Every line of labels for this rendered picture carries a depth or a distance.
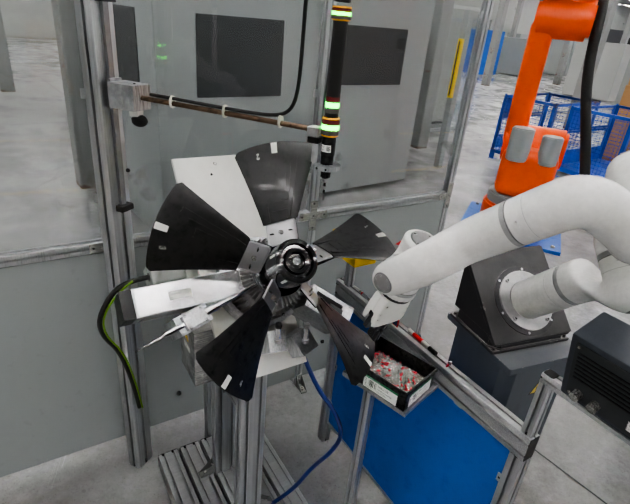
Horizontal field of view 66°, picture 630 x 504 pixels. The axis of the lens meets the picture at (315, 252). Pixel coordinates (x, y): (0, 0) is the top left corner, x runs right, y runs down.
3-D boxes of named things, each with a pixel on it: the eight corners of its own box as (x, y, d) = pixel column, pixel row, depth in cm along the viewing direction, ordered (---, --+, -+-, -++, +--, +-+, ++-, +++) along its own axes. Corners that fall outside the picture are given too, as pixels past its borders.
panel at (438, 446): (326, 422, 221) (342, 300, 192) (329, 421, 222) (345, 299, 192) (459, 591, 160) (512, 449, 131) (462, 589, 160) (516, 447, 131)
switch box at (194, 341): (205, 354, 180) (204, 304, 170) (220, 379, 168) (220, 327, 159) (181, 361, 175) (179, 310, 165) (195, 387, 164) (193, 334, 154)
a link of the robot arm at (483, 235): (503, 266, 80) (379, 306, 103) (538, 235, 91) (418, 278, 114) (479, 218, 81) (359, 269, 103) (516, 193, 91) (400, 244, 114)
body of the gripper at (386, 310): (405, 273, 118) (389, 303, 125) (372, 281, 113) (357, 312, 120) (423, 295, 114) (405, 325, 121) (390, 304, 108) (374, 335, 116)
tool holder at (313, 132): (300, 167, 121) (303, 127, 116) (311, 161, 126) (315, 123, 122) (333, 174, 118) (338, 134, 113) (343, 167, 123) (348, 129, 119)
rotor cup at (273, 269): (242, 267, 129) (259, 255, 118) (278, 236, 137) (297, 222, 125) (277, 308, 131) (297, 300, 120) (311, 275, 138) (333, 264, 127)
